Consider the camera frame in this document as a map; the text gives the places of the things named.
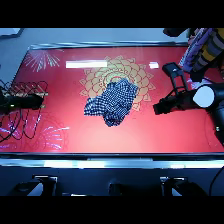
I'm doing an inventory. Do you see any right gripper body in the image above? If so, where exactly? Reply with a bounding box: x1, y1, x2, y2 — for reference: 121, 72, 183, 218
152, 96, 180, 116

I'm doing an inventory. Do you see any black cable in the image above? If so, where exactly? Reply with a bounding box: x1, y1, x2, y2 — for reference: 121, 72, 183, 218
208, 165, 224, 197

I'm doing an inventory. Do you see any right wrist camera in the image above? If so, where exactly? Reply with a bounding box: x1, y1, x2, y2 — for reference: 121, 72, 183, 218
161, 61, 190, 92

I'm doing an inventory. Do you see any yellow striped garment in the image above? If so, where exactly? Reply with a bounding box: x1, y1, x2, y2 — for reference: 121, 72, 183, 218
191, 27, 224, 83

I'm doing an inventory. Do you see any checked shirt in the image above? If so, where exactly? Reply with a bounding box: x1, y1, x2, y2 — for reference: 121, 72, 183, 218
83, 77, 140, 128

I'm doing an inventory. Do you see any silver frame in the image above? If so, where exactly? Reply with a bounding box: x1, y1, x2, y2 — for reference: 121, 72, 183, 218
0, 156, 224, 197

